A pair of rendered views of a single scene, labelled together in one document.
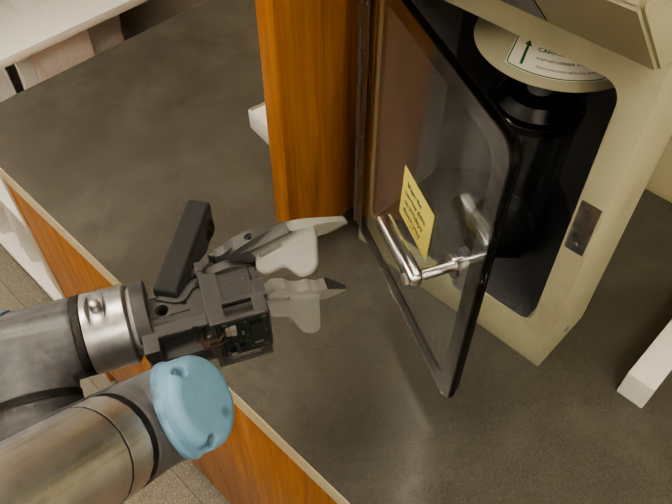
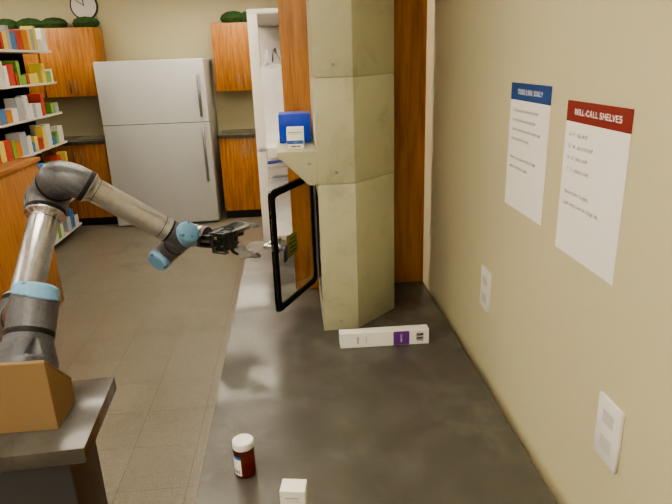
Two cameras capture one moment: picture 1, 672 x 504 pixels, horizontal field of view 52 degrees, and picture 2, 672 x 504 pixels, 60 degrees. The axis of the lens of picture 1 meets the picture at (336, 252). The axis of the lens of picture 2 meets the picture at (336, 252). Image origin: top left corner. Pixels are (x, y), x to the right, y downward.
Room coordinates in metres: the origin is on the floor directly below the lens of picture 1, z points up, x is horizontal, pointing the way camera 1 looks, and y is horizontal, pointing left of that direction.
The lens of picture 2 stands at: (-0.76, -1.42, 1.76)
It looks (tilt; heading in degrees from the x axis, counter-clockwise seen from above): 19 degrees down; 42
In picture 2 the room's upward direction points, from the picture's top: 2 degrees counter-clockwise
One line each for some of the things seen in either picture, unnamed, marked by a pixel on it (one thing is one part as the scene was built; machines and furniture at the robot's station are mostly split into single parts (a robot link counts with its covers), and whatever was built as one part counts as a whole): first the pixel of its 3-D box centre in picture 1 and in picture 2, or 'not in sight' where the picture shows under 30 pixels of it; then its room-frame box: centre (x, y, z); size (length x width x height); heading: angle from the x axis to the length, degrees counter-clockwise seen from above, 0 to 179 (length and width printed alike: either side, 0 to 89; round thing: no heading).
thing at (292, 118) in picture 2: not in sight; (294, 126); (0.58, -0.05, 1.56); 0.10 x 0.10 x 0.09; 46
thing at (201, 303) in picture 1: (203, 310); (218, 239); (0.37, 0.12, 1.20); 0.12 x 0.09 x 0.08; 108
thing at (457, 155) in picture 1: (412, 197); (294, 240); (0.52, -0.08, 1.19); 0.30 x 0.01 x 0.40; 19
